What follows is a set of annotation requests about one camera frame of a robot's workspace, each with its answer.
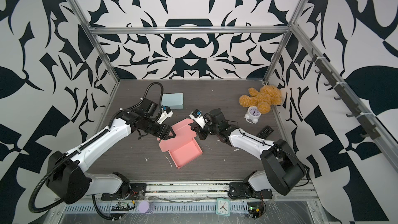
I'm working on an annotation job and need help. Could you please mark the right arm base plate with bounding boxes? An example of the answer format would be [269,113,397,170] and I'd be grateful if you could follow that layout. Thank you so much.
[228,183,273,200]

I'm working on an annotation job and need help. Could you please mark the purple round lid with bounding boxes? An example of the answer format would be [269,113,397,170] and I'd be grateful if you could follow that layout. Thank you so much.
[138,201,154,214]

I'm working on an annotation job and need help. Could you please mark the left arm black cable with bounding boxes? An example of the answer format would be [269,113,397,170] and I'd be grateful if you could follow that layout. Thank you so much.
[140,81,165,106]

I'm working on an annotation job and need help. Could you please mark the left circuit board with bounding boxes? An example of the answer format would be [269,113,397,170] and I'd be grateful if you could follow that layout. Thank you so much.
[111,201,136,212]

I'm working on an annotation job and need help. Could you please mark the brown teddy bear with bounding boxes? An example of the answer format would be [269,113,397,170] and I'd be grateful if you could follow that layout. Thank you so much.
[238,85,282,114]

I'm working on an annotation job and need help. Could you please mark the light blue paper box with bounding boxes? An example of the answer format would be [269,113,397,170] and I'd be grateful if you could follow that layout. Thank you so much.
[161,93,183,110]

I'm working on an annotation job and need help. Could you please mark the circuit board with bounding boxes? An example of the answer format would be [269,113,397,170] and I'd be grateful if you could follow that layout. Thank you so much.
[248,201,266,219]
[111,201,136,212]

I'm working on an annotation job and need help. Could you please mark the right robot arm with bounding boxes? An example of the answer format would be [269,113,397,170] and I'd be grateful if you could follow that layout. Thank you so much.
[189,108,307,198]

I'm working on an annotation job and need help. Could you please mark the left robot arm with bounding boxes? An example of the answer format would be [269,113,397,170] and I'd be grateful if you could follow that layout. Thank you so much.
[28,98,176,213]

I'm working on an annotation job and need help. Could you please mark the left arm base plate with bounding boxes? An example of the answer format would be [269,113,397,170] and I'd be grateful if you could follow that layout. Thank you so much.
[101,183,147,201]

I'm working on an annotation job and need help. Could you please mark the wall hook rail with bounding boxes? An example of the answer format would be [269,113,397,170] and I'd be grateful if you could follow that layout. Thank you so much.
[309,53,381,140]

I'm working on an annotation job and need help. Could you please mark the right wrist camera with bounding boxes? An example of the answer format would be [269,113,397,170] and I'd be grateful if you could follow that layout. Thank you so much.
[189,109,206,129]

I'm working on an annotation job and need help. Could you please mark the right circuit board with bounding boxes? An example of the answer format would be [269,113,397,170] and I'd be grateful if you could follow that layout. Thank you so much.
[248,201,266,219]

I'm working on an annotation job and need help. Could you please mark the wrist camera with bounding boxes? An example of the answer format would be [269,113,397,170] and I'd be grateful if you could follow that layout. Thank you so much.
[158,106,173,124]
[189,109,206,129]

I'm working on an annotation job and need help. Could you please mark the white alarm clock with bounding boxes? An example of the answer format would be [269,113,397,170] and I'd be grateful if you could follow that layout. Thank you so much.
[244,106,262,124]

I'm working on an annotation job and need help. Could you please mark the black remote control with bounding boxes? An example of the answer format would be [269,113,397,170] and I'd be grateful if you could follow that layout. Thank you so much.
[257,125,274,140]

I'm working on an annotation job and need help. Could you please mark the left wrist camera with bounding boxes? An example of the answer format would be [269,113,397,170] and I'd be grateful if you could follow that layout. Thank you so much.
[158,106,173,124]

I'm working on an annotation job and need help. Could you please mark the green square clock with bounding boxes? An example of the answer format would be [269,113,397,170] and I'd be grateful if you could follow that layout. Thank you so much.
[216,198,230,216]

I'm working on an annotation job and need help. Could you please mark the pink paper box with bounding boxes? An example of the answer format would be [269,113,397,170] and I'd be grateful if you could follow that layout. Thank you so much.
[159,118,203,169]

